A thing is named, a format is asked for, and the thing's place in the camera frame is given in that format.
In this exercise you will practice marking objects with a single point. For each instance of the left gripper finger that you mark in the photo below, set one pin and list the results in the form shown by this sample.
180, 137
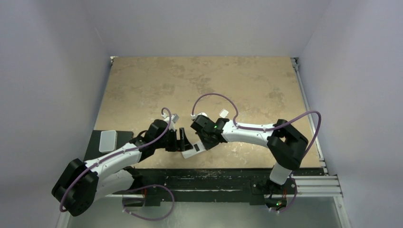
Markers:
183, 137
185, 145

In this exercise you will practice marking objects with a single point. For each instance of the red white remote control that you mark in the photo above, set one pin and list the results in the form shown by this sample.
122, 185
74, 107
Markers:
197, 148

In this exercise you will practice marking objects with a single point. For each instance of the white battery cover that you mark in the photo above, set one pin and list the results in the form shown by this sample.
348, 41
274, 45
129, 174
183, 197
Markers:
223, 113

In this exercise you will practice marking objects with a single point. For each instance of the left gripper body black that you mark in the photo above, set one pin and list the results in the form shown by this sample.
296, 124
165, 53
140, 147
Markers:
173, 145

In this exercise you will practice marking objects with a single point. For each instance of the white plastic box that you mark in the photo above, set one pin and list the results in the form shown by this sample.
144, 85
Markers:
108, 141

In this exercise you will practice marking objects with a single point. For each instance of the aluminium frame rail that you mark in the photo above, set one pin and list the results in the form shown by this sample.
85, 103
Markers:
321, 185

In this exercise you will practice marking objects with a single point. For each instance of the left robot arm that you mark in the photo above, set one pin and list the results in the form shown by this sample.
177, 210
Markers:
80, 181

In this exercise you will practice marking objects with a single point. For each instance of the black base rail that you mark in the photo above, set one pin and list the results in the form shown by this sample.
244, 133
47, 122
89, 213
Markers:
234, 185

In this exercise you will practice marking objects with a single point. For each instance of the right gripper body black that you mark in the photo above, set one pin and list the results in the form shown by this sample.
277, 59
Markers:
203, 137

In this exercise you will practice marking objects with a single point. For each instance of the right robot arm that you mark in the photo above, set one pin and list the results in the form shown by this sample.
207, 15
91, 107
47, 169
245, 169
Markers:
284, 141

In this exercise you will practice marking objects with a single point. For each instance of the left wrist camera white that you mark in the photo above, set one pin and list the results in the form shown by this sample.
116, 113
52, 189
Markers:
171, 120

